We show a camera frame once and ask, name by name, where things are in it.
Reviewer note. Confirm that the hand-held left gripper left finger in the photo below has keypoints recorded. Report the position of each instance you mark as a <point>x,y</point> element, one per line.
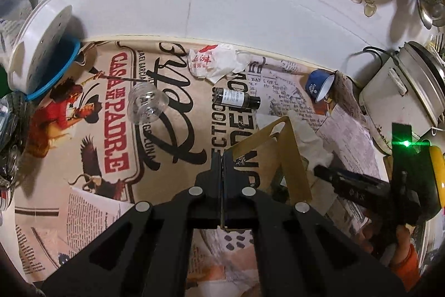
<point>215,178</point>

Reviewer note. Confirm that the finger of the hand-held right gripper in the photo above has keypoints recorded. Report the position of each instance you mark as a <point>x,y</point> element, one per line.
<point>351,187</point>

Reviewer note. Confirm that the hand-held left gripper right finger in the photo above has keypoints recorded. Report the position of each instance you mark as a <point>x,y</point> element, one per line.
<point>229,185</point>

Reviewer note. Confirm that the gold cardboard piece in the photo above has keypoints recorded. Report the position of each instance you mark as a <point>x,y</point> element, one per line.
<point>295,161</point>

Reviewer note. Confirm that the person's right forearm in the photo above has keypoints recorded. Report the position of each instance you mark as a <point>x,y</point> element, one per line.
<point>406,269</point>

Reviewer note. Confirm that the person's right hand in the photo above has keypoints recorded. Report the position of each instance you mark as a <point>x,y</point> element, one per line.
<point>365,231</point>

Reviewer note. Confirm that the black container with yellow lid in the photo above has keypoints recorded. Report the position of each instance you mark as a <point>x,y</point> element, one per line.
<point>436,178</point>

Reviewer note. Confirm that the white tissue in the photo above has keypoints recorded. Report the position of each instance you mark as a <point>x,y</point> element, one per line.
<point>311,140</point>

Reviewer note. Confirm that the white rice cooker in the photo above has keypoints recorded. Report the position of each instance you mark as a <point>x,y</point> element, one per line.
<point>396,98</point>

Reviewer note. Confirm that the dark bottle with white label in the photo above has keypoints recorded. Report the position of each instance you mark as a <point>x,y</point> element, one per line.
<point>233,98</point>

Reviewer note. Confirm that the clear glass jar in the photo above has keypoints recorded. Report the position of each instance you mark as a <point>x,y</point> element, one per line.
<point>147,104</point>

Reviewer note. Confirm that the blue enamel cup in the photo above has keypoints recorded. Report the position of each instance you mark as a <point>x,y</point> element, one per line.
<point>318,84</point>

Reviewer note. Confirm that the printed paper table cover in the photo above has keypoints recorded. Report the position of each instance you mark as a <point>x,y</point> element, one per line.
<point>111,144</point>

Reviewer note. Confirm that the crumpled white plastic bag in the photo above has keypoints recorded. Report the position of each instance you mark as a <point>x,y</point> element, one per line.
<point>219,62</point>

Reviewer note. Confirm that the blue plastic basin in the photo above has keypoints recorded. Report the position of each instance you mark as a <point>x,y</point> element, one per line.
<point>62,71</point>

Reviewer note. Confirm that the white perforated round lid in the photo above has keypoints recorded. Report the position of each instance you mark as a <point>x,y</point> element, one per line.
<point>38,43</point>

